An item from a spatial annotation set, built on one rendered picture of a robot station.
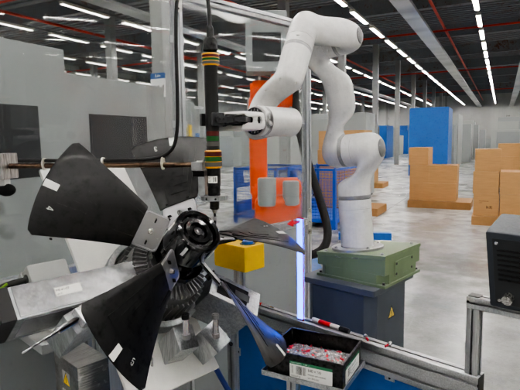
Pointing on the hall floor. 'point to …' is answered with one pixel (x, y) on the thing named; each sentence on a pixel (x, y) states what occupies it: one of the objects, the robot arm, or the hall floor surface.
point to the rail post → (232, 363)
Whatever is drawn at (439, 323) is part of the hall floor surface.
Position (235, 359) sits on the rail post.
